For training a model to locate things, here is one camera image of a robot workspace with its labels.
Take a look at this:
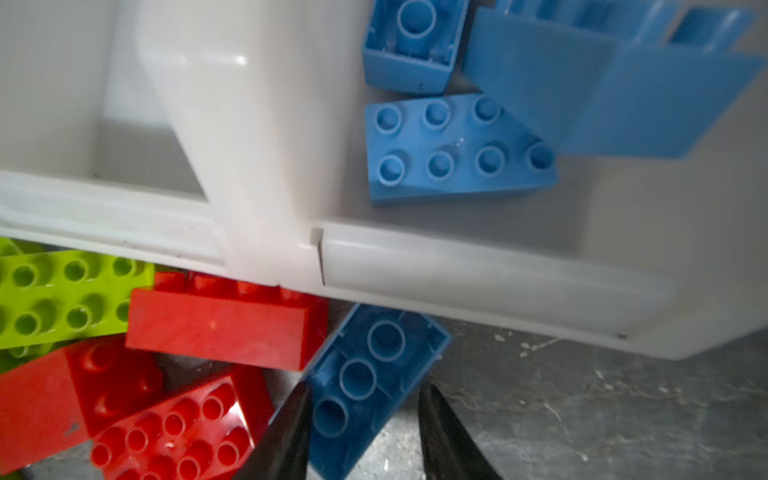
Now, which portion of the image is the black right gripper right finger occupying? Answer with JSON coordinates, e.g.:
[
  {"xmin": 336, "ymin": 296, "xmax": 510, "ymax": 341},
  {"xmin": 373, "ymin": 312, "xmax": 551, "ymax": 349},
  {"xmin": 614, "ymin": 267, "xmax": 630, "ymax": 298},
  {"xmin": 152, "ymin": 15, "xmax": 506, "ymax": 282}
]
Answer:
[{"xmin": 418, "ymin": 382, "xmax": 502, "ymax": 480}]

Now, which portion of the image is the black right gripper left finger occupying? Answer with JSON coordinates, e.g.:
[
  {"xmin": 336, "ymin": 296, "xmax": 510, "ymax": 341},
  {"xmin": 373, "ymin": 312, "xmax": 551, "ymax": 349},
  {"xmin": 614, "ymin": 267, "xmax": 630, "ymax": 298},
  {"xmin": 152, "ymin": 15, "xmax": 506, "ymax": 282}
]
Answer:
[{"xmin": 233, "ymin": 381, "xmax": 313, "ymax": 480}]

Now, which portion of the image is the blue lego brick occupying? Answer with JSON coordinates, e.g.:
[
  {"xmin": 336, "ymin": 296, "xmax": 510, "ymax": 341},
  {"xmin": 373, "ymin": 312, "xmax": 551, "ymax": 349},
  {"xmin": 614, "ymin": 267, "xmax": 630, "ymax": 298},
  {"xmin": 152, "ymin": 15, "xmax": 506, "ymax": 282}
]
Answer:
[
  {"xmin": 301, "ymin": 303, "xmax": 452, "ymax": 479},
  {"xmin": 462, "ymin": 1, "xmax": 764, "ymax": 158},
  {"xmin": 364, "ymin": 93, "xmax": 558, "ymax": 204},
  {"xmin": 362, "ymin": 0, "xmax": 469, "ymax": 95}
]

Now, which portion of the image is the red lego brick studded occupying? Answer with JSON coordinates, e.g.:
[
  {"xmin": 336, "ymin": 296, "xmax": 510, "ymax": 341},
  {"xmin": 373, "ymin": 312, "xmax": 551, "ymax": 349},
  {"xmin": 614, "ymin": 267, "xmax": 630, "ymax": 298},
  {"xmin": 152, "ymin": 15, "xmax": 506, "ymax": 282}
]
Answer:
[{"xmin": 90, "ymin": 365, "xmax": 274, "ymax": 479}]

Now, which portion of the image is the red lego brick long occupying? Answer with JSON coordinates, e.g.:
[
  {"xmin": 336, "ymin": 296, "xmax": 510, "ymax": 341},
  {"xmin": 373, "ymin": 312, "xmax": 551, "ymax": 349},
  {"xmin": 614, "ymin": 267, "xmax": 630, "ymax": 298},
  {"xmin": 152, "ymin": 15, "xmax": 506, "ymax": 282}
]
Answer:
[{"xmin": 126, "ymin": 271, "xmax": 329, "ymax": 372}]

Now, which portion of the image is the red lego brick square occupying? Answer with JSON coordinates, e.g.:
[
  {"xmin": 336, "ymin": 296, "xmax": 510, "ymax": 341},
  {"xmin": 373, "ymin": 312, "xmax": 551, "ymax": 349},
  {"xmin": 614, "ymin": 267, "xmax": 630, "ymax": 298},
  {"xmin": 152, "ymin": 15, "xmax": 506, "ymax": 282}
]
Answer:
[{"xmin": 1, "ymin": 335, "xmax": 164, "ymax": 474}]

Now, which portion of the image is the green lego brick top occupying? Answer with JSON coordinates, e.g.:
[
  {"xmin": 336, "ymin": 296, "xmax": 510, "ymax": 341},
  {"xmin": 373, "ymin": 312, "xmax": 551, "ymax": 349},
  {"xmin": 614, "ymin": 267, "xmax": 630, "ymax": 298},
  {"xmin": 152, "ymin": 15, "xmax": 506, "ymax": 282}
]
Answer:
[{"xmin": 1, "ymin": 250, "xmax": 156, "ymax": 349}]

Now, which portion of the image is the white right plastic bin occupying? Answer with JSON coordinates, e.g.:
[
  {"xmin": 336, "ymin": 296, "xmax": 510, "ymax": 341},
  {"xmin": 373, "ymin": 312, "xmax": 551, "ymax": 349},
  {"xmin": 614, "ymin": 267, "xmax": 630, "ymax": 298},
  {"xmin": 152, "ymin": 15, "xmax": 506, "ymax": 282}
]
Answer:
[{"xmin": 136, "ymin": 1, "xmax": 767, "ymax": 359}]

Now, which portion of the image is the white plastic bin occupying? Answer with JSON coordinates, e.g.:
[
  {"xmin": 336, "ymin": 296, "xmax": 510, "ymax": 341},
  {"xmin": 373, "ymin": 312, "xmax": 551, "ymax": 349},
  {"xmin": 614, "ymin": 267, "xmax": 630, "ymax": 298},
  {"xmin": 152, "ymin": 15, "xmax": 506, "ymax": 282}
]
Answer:
[
  {"xmin": 136, "ymin": 1, "xmax": 767, "ymax": 359},
  {"xmin": 0, "ymin": 0, "xmax": 265, "ymax": 277}
]

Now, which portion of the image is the white middle plastic bin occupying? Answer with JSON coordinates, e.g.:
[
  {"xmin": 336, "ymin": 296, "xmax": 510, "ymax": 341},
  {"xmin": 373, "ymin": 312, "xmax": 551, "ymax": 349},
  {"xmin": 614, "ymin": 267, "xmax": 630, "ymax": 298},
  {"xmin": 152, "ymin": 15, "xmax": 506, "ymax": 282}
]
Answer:
[{"xmin": 0, "ymin": 0, "xmax": 265, "ymax": 277}]

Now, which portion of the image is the green lego brick flat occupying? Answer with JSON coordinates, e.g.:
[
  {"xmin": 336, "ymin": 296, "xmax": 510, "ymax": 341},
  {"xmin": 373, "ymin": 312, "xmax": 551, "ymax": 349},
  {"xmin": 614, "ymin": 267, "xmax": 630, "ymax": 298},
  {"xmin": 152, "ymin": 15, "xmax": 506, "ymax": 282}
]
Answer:
[{"xmin": 0, "ymin": 237, "xmax": 45, "ymax": 256}]

